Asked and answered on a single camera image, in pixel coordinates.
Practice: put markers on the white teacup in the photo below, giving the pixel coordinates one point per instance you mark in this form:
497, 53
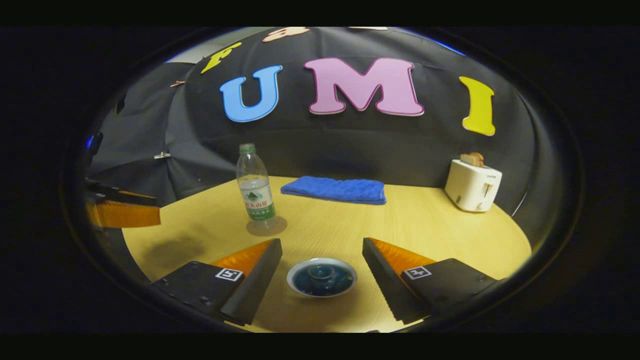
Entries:
290, 280

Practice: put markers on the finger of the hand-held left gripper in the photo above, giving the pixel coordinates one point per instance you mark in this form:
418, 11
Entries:
120, 196
125, 216

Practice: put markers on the white toaster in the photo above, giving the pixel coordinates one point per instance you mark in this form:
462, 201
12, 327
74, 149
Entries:
470, 187

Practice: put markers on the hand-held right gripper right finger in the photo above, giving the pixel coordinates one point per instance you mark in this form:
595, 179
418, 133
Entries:
390, 285

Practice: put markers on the blue folded towel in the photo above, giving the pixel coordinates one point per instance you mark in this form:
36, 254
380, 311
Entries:
335, 190

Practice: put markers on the black backdrop cloth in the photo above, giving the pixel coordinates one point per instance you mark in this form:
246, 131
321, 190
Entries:
325, 145

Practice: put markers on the brown toast slice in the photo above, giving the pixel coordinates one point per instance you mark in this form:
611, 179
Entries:
472, 159

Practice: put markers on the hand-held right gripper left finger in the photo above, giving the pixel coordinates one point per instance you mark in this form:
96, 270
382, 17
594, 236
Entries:
252, 285

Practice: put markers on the metal cloth clip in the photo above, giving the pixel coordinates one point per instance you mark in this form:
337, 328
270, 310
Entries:
176, 83
161, 155

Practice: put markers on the clear plastic water bottle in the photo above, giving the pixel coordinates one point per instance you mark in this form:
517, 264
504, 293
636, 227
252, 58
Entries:
255, 190

